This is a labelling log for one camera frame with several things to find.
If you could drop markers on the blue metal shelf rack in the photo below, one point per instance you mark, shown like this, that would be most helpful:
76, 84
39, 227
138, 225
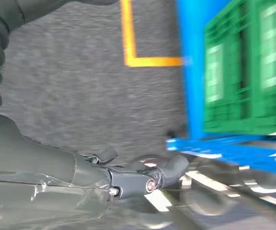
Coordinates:
190, 79

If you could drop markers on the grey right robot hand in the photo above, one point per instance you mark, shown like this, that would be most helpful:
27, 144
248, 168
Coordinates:
33, 165

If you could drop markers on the yellow floor tape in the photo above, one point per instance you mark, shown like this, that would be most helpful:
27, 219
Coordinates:
128, 31

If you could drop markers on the green plastic crate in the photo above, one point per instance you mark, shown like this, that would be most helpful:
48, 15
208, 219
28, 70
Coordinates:
272, 111
229, 117

